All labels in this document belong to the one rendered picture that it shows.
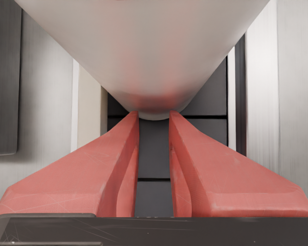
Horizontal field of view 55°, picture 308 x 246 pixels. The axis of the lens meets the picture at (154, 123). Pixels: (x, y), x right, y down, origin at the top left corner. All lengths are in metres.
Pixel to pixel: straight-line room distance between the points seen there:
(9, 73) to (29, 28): 0.05
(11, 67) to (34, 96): 0.03
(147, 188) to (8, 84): 0.13
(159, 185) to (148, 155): 0.02
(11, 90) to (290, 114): 0.21
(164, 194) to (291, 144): 0.11
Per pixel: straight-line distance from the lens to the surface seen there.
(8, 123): 0.24
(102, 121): 0.15
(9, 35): 0.25
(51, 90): 0.25
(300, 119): 0.26
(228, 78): 0.19
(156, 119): 0.17
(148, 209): 0.19
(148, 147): 0.18
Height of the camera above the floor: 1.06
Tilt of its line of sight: 86 degrees down
